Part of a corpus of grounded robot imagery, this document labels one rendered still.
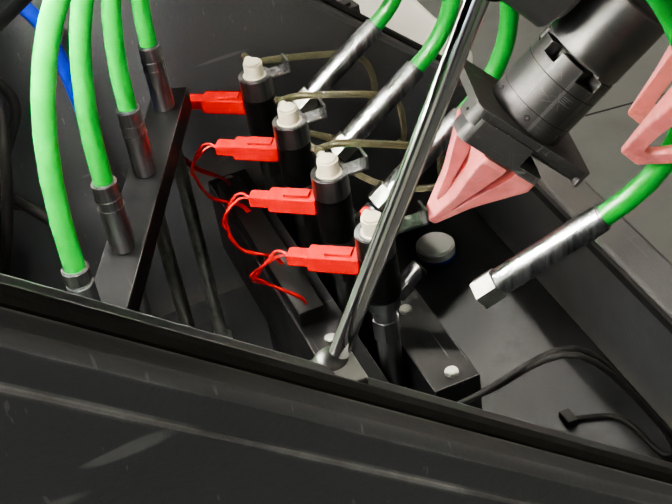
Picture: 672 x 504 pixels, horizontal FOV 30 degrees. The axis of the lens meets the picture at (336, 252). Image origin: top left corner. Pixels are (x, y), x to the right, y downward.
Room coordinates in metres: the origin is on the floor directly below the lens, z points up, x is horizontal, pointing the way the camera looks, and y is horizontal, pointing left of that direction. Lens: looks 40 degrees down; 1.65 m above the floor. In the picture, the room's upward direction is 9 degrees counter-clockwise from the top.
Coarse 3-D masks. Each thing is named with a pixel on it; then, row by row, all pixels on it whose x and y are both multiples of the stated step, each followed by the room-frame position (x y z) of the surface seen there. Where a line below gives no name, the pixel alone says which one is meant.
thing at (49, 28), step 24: (48, 0) 0.61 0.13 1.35; (648, 0) 0.58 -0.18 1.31; (48, 24) 0.60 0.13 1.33; (48, 48) 0.61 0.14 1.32; (48, 72) 0.61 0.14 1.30; (48, 96) 0.61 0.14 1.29; (48, 120) 0.61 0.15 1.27; (48, 144) 0.61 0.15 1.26; (48, 168) 0.61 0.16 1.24; (648, 168) 0.58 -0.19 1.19; (48, 192) 0.61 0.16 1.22; (624, 192) 0.58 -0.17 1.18; (648, 192) 0.57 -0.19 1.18; (48, 216) 0.61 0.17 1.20; (72, 240) 0.61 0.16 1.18; (72, 264) 0.61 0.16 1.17
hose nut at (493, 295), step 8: (488, 272) 0.59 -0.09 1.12; (480, 280) 0.59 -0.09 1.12; (488, 280) 0.59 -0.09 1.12; (472, 288) 0.59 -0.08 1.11; (480, 288) 0.58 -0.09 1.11; (488, 288) 0.58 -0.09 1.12; (496, 288) 0.58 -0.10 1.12; (480, 296) 0.58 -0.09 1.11; (488, 296) 0.58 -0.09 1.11; (496, 296) 0.58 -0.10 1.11; (504, 296) 0.58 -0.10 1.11; (488, 304) 0.58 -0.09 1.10
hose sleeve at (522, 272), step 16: (592, 208) 0.58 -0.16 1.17; (576, 224) 0.58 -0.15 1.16; (592, 224) 0.58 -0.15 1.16; (544, 240) 0.59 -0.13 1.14; (560, 240) 0.58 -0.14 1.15; (576, 240) 0.58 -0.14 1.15; (592, 240) 0.58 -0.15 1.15; (528, 256) 0.58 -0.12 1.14; (544, 256) 0.58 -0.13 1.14; (560, 256) 0.58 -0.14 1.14; (496, 272) 0.59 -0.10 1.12; (512, 272) 0.58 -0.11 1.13; (528, 272) 0.58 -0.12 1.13; (512, 288) 0.58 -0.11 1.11
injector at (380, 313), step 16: (368, 240) 0.66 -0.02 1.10; (384, 272) 0.66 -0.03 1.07; (416, 272) 0.68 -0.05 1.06; (384, 288) 0.66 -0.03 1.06; (400, 288) 0.67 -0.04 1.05; (384, 304) 0.66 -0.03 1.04; (400, 304) 0.67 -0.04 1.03; (384, 320) 0.67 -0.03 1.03; (384, 336) 0.66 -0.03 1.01; (384, 352) 0.67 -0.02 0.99; (400, 352) 0.67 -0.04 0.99; (384, 368) 0.67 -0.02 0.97; (400, 368) 0.67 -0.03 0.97; (400, 384) 0.67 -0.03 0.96
